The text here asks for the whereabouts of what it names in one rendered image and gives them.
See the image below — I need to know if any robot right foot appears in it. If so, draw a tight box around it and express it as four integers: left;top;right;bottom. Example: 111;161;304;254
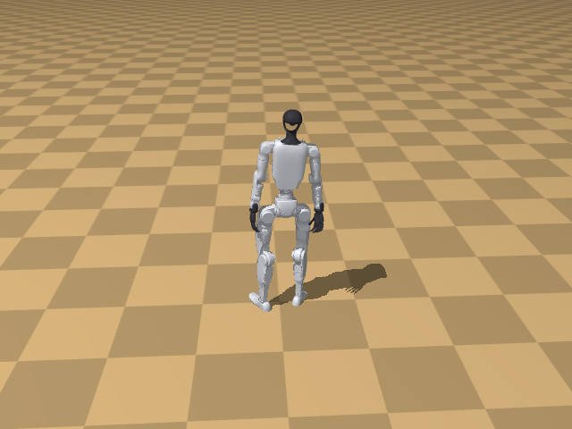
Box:
292;290;307;307

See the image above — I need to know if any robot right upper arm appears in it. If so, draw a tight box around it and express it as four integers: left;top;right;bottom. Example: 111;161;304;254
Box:
307;143;321;184

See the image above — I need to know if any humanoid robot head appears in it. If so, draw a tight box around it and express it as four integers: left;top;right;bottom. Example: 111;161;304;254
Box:
281;109;302;146

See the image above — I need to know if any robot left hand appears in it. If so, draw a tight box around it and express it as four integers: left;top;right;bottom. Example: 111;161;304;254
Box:
249;203;259;231

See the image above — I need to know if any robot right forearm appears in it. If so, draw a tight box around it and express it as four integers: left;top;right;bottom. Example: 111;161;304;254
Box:
311;174;324;210

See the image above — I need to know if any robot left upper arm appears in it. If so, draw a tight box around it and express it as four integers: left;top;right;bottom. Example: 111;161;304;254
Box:
257;141;275;182

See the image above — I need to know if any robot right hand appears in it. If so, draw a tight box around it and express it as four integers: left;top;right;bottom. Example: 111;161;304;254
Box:
308;203;324;232

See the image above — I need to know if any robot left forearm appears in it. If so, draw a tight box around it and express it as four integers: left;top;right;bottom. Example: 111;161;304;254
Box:
249;171;264;209

